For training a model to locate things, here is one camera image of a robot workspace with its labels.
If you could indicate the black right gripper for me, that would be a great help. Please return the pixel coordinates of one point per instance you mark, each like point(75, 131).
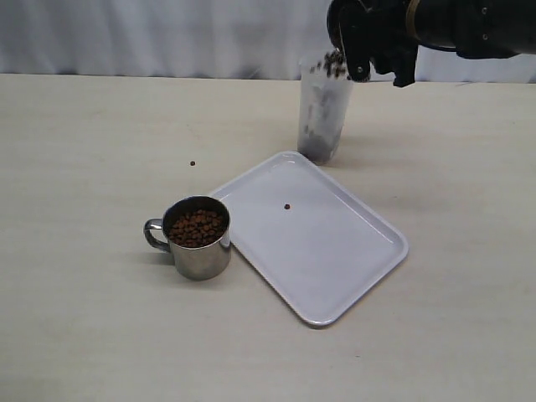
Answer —
point(376, 31)

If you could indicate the steel mug with kibble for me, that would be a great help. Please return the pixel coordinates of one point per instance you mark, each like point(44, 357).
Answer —
point(332, 20)
point(195, 231)

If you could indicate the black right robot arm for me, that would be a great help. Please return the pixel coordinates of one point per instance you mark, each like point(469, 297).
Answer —
point(472, 29)

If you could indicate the clear plastic pitcher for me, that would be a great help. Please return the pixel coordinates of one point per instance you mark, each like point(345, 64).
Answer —
point(325, 94)

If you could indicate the white curtain backdrop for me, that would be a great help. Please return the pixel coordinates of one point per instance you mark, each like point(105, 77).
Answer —
point(187, 39)

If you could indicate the white plastic tray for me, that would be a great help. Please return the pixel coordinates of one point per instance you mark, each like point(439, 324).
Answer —
point(324, 253)

